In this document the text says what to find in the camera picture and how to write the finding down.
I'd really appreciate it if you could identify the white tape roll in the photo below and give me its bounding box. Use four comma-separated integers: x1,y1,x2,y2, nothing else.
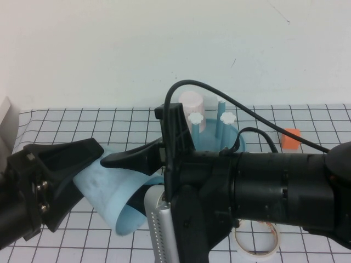
234,218,281,260

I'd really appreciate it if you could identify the orange foam cube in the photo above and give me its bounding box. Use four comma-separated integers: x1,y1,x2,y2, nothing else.
281,128,302,150

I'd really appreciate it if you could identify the pink plastic cup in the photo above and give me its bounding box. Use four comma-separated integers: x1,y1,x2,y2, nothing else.
178,91,205,133

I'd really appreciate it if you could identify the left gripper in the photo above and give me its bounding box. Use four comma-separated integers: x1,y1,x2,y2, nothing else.
6,138,105,242

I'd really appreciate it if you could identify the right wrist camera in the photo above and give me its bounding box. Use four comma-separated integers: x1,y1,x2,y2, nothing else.
143,185,180,263

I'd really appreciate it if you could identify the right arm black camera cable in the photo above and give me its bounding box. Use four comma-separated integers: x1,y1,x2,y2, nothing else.
163,78,333,155

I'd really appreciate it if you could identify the grid pattern tablecloth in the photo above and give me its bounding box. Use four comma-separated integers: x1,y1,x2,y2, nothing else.
0,104,351,263

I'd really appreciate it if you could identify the right arm short black cable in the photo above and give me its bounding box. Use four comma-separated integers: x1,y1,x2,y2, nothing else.
223,127,278,153

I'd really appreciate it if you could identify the light blue plastic cup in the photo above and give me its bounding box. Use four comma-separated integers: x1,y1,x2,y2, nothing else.
72,146,166,237

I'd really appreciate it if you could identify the blue cup stand with posts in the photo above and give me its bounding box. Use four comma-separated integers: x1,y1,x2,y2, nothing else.
190,95,248,153

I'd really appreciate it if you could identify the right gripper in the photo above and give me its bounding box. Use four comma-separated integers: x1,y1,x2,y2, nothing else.
100,102,240,263

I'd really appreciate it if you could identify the white side shelf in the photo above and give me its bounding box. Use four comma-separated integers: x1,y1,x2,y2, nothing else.
0,95,21,155

